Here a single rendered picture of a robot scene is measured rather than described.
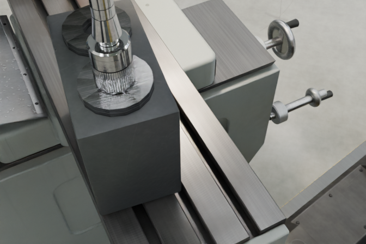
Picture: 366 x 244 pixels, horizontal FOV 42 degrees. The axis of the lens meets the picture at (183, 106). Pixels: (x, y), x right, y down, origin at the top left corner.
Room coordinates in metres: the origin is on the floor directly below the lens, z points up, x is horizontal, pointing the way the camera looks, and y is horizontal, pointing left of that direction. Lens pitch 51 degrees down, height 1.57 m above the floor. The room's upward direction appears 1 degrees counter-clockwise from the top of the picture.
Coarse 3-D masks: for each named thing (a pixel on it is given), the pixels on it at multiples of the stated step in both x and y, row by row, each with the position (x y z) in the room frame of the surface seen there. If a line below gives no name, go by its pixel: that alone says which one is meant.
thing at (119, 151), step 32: (128, 0) 0.54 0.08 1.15; (64, 32) 0.46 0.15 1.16; (128, 32) 0.45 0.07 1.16; (64, 64) 0.41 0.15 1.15; (96, 96) 0.35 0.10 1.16; (128, 96) 0.35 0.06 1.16; (160, 96) 0.36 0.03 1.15; (96, 128) 0.31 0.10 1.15; (128, 128) 0.32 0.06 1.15; (160, 128) 0.33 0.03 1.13; (96, 160) 0.30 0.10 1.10; (128, 160) 0.31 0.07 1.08; (160, 160) 0.33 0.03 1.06; (96, 192) 0.30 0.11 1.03; (128, 192) 0.31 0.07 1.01; (160, 192) 0.33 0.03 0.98
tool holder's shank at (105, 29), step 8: (96, 0) 0.36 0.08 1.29; (104, 0) 0.36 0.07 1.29; (112, 0) 0.37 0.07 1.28; (96, 8) 0.36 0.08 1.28; (104, 8) 0.36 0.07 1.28; (112, 8) 0.37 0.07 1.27; (96, 16) 0.36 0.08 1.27; (104, 16) 0.36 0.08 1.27; (112, 16) 0.37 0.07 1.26; (96, 24) 0.36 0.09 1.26; (104, 24) 0.36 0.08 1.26; (112, 24) 0.36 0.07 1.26; (96, 32) 0.36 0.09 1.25; (104, 32) 0.36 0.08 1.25; (112, 32) 0.36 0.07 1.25; (120, 32) 0.37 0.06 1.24; (96, 40) 0.36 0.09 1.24; (104, 40) 0.36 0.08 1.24; (112, 40) 0.36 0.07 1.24
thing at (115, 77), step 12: (96, 60) 0.35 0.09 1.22; (120, 60) 0.35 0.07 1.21; (132, 60) 0.37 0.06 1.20; (96, 72) 0.36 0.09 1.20; (108, 72) 0.35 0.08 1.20; (120, 72) 0.35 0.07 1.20; (132, 72) 0.37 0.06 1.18; (96, 84) 0.36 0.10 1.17; (108, 84) 0.35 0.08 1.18; (120, 84) 0.35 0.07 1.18; (132, 84) 0.36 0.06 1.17
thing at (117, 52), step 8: (88, 40) 0.37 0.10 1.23; (120, 40) 0.37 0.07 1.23; (128, 40) 0.37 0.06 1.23; (88, 48) 0.36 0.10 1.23; (96, 48) 0.36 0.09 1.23; (104, 48) 0.36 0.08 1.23; (112, 48) 0.36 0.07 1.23; (120, 48) 0.36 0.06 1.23; (128, 48) 0.36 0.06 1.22; (96, 56) 0.35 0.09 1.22; (104, 56) 0.35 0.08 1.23; (112, 56) 0.35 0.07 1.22; (120, 56) 0.35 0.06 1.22
